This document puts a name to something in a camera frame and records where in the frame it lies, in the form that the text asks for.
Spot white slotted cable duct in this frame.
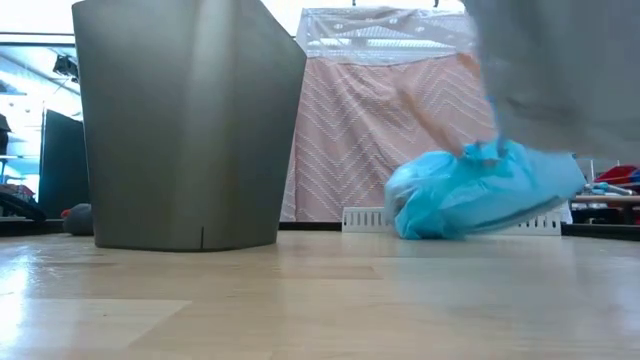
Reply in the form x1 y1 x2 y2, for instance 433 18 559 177
342 206 564 237

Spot grey plastic trash bin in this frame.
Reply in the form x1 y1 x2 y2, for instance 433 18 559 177
71 0 308 253

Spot blue plastic trash bag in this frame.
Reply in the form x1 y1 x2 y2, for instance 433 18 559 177
383 87 587 241

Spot dark grey fabric lump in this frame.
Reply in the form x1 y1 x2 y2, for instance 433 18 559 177
60 202 95 237

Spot grey plastic trash bag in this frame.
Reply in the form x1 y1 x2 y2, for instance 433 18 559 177
462 0 640 164

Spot pink zigzag blanket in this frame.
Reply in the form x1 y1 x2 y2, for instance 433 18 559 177
279 5 501 223

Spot black partition panels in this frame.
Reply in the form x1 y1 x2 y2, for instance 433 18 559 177
38 108 91 219

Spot black ceiling light fixture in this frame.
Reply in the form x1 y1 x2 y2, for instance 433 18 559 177
52 53 81 84

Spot red background item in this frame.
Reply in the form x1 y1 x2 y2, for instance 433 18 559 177
593 164 640 186

